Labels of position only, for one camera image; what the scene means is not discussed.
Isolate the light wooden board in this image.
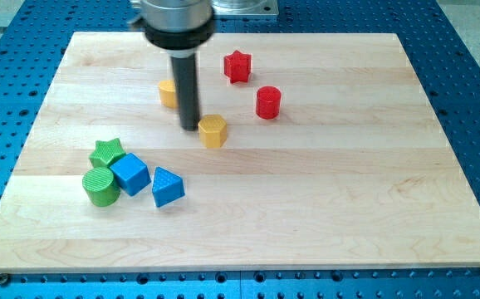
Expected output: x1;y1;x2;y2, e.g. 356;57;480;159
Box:
0;32;480;273

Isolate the blue triangle block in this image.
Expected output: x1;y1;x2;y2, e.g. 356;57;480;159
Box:
152;167;185;208

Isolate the green star block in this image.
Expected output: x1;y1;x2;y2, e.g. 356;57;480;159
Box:
89;138;126;168

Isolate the green cylinder block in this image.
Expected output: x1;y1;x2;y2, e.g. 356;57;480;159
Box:
82;167;120;207

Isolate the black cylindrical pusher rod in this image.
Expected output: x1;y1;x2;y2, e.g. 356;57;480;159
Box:
169;50;200;131

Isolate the red star block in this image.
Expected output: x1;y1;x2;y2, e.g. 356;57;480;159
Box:
223;50;252;84

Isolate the blue cube block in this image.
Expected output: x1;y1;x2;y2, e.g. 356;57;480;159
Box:
109;153;151;196

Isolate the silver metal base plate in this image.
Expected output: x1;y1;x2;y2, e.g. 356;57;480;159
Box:
211;0;279;17

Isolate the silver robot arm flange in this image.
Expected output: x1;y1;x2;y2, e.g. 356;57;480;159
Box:
128;0;215;58

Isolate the yellow heart block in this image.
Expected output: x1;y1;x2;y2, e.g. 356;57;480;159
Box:
158;80;178;109

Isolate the yellow hexagon block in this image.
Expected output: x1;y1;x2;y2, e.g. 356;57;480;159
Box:
198;115;228;149

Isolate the red cylinder block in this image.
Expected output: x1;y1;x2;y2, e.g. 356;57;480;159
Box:
256;86;282;120

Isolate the left board corner screw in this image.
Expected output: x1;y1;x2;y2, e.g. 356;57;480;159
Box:
0;273;10;286

